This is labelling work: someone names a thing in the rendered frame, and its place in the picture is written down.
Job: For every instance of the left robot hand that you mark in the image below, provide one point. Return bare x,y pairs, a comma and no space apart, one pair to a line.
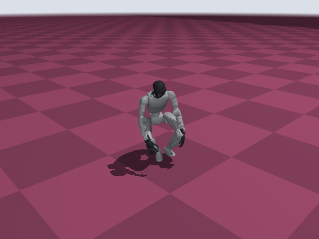
182,138

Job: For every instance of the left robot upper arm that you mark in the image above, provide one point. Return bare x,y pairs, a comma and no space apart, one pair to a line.
174,102

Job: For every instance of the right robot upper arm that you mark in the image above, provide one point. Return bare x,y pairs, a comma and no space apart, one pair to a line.
142,107

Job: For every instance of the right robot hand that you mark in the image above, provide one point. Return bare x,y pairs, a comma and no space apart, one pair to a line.
150,146

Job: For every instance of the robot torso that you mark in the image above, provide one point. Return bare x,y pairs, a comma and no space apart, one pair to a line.
155,106

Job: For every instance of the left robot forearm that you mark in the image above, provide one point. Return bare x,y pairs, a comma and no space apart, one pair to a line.
180,122

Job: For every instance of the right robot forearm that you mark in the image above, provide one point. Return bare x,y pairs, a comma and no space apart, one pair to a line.
142,126

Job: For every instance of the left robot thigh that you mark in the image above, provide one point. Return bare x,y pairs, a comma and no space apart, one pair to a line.
170,119

